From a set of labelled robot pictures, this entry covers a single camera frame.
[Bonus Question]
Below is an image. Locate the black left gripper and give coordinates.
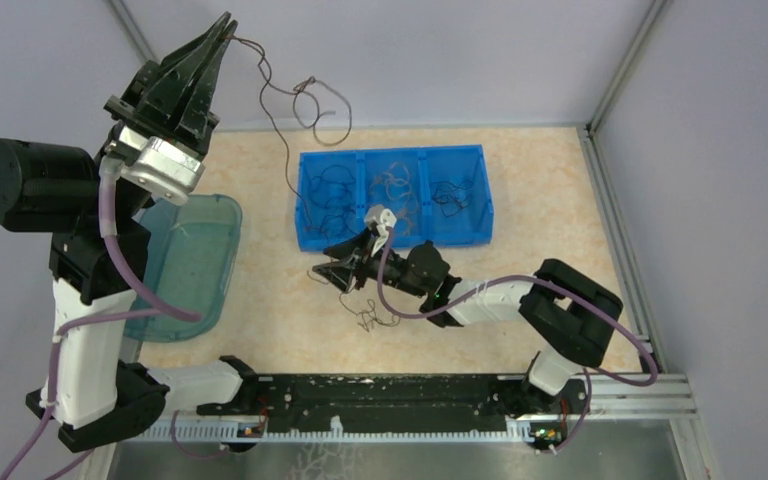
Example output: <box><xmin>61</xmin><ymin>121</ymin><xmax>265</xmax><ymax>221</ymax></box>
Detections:
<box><xmin>90</xmin><ymin>10</ymin><xmax>236</xmax><ymax>219</ymax></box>

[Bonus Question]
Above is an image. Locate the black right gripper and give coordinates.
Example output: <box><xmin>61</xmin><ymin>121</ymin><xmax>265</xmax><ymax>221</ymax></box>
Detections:
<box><xmin>314</xmin><ymin>226</ymin><xmax>427</xmax><ymax>299</ymax></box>

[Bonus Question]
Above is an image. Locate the yellow wire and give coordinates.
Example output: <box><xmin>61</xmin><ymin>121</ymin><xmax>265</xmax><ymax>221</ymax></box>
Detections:
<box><xmin>369</xmin><ymin>162</ymin><xmax>418</xmax><ymax>203</ymax></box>
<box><xmin>366</xmin><ymin>198</ymin><xmax>421</xmax><ymax>238</ymax></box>

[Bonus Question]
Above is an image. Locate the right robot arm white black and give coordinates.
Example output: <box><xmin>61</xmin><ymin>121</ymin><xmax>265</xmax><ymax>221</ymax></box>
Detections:
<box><xmin>312</xmin><ymin>231</ymin><xmax>624</xmax><ymax>412</ymax></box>

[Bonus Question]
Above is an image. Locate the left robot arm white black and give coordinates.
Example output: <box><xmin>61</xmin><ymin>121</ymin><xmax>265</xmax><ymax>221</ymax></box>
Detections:
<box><xmin>0</xmin><ymin>13</ymin><xmax>260</xmax><ymax>453</ymax></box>

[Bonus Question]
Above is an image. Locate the blue plastic divided bin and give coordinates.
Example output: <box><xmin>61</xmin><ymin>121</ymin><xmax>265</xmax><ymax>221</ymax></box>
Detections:
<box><xmin>295</xmin><ymin>145</ymin><xmax>494</xmax><ymax>252</ymax></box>

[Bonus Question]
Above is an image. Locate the teal translucent plastic basin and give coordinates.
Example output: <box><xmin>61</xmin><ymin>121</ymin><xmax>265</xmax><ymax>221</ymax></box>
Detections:
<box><xmin>124</xmin><ymin>194</ymin><xmax>243</xmax><ymax>343</ymax></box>

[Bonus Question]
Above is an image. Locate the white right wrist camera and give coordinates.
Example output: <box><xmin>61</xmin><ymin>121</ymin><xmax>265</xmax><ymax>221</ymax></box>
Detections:
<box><xmin>364</xmin><ymin>204</ymin><xmax>398</xmax><ymax>256</ymax></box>

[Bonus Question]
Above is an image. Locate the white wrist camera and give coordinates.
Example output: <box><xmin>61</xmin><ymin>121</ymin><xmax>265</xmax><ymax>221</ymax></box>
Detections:
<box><xmin>364</xmin><ymin>204</ymin><xmax>398</xmax><ymax>256</ymax></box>
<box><xmin>115</xmin><ymin>127</ymin><xmax>205</xmax><ymax>206</ymax></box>

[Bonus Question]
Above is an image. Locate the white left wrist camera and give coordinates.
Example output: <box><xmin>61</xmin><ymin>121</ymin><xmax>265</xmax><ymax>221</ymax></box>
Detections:
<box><xmin>115</xmin><ymin>127</ymin><xmax>205</xmax><ymax>206</ymax></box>

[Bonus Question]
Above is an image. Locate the aluminium frame post left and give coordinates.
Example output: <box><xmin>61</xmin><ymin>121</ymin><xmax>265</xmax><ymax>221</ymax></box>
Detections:
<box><xmin>105</xmin><ymin>0</ymin><xmax>201</xmax><ymax>142</ymax></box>

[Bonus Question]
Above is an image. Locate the aluminium frame post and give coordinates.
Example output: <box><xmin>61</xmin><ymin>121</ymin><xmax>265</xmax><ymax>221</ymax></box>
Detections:
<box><xmin>587</xmin><ymin>0</ymin><xmax>672</xmax><ymax>138</ymax></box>
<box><xmin>105</xmin><ymin>0</ymin><xmax>201</xmax><ymax>142</ymax></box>

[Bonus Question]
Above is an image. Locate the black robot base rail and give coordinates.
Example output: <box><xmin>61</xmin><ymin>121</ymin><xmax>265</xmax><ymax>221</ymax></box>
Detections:
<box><xmin>138</xmin><ymin>372</ymin><xmax>697</xmax><ymax>445</ymax></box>

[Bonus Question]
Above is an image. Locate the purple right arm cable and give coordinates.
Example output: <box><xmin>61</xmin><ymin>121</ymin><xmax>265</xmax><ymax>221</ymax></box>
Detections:
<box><xmin>377</xmin><ymin>228</ymin><xmax>660</xmax><ymax>456</ymax></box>

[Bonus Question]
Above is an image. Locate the aluminium frame post right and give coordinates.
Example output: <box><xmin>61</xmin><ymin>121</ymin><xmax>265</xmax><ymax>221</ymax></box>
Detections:
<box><xmin>587</xmin><ymin>0</ymin><xmax>672</xmax><ymax>138</ymax></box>

